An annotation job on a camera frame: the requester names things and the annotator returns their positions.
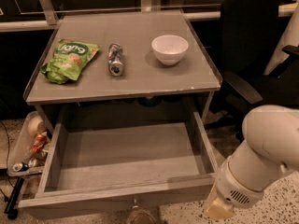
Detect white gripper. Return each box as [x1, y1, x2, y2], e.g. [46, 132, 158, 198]
[203, 161, 263, 220]

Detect grey top drawer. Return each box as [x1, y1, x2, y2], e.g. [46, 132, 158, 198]
[20, 111, 218, 219]

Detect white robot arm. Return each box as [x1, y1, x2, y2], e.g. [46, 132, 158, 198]
[204, 105, 299, 220]

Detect grey cabinet with tray top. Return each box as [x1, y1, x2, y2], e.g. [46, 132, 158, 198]
[22, 9, 224, 126]

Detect white bowl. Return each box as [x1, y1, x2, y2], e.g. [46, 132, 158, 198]
[151, 35, 189, 65]

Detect crushed silver can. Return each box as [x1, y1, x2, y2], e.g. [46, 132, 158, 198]
[108, 43, 124, 77]

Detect red soda can in bin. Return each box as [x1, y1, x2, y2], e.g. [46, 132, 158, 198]
[30, 133, 47, 153]

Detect clear plastic side bin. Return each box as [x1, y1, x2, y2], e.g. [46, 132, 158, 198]
[7, 111, 51, 176]

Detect black office chair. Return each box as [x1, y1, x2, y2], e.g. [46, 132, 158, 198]
[206, 0, 299, 140]

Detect beige round object in bin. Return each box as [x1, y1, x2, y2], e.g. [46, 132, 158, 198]
[27, 116, 46, 136]

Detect dark can in bin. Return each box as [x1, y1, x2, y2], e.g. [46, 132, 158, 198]
[12, 162, 29, 173]

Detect black stand leg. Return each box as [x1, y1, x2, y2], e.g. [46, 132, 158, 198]
[4, 177, 24, 220]

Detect green snack bag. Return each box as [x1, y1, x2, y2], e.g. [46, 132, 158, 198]
[40, 39, 100, 84]

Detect metal guard rail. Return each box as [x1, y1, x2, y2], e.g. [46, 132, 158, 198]
[0, 0, 224, 33]

